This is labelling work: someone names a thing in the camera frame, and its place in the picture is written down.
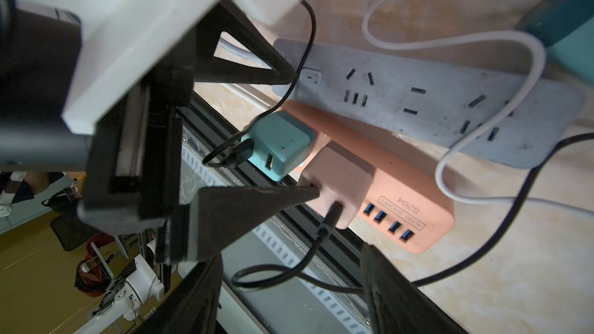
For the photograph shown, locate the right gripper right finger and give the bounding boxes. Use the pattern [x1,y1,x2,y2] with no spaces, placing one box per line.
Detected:
[360,244,466,333]

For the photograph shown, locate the grey power strip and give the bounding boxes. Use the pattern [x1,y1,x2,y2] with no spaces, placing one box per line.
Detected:
[274,39,585,169]

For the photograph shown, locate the orange power strip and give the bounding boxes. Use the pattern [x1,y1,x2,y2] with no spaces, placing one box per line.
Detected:
[283,101,455,253]

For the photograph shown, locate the mint charger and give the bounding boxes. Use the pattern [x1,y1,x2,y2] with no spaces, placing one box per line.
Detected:
[515,0,593,86]
[241,111,317,182]

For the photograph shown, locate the pink charger on orange strip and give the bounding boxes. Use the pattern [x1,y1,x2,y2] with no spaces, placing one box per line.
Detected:
[298,142,375,230]

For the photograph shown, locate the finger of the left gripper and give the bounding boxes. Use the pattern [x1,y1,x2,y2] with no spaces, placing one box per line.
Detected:
[192,0,298,85]

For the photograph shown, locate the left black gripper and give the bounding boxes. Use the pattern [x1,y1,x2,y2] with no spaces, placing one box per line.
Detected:
[77,70,320,260]

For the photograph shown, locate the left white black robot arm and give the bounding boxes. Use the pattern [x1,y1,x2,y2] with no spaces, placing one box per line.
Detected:
[1,0,320,264]

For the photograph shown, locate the mint charger on orange strip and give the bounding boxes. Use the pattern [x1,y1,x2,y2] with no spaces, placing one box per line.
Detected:
[241,111,317,182]

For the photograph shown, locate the white usb cable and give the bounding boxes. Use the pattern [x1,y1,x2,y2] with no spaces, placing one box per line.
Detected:
[360,0,594,218]

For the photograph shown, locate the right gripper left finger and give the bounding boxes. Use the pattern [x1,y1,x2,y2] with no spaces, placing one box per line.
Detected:
[136,255,223,334]

